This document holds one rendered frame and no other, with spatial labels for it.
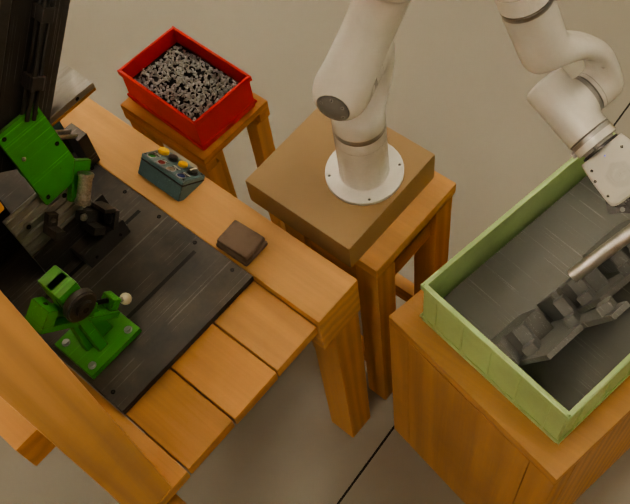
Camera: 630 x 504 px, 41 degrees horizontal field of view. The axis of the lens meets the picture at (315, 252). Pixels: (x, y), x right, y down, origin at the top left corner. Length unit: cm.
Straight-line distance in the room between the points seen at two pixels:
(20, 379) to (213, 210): 98
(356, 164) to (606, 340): 67
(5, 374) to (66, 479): 172
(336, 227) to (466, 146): 140
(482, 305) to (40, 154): 104
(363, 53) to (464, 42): 205
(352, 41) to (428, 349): 75
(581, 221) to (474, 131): 130
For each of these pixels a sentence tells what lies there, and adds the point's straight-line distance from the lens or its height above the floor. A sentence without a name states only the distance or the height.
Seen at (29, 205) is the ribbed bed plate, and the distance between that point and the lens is 199.
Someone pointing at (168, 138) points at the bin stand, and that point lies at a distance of 239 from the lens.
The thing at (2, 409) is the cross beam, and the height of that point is 127.
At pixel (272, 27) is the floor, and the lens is 376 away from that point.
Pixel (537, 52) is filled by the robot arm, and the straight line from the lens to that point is 149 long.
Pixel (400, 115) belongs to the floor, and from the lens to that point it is 337.
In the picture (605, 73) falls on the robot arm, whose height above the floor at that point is 141.
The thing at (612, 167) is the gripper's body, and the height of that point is 132.
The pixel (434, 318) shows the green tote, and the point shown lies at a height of 86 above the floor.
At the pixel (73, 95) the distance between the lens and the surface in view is 210.
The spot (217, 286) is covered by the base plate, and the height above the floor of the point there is 90.
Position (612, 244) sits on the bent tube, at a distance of 176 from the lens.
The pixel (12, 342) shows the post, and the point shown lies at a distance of 115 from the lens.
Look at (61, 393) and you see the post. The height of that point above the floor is 146.
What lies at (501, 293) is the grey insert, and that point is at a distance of 197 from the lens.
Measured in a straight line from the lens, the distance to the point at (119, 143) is 227.
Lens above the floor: 258
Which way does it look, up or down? 58 degrees down
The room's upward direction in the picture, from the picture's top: 11 degrees counter-clockwise
